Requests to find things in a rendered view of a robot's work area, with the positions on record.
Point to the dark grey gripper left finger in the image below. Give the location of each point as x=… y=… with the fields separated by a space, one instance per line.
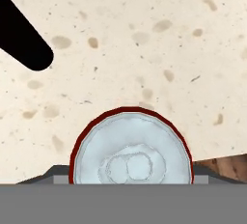
x=57 y=173

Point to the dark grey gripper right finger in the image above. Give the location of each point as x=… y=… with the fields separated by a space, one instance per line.
x=205 y=175

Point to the red drink can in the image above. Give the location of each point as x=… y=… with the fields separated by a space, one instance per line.
x=131 y=150

